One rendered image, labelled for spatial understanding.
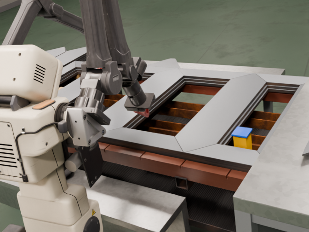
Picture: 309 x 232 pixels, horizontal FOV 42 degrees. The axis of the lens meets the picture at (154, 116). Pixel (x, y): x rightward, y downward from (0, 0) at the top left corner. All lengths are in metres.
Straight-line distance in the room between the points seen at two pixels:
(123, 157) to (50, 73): 0.57
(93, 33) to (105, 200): 0.73
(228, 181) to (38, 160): 0.63
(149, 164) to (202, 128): 0.26
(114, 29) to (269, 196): 0.66
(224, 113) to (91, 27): 0.78
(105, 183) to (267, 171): 0.86
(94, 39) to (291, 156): 0.62
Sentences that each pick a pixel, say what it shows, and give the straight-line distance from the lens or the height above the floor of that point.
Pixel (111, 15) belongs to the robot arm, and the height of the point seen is 1.40.
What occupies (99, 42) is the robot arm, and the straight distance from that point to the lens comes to 1.18.
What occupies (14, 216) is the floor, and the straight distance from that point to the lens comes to 2.96.
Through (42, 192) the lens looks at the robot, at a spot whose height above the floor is 0.95.
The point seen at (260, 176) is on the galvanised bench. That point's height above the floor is 1.05.
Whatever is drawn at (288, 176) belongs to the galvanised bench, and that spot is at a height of 1.05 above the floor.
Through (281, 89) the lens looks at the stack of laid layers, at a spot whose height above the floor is 0.83.
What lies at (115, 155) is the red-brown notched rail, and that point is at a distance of 1.67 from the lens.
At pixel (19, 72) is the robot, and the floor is 1.33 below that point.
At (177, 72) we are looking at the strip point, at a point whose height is 0.86.
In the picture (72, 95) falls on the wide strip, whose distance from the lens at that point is 2.21.
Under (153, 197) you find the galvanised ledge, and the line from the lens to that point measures 1.60.
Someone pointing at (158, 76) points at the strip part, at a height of 0.86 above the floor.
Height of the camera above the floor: 1.67
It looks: 27 degrees down
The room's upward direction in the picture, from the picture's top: 11 degrees counter-clockwise
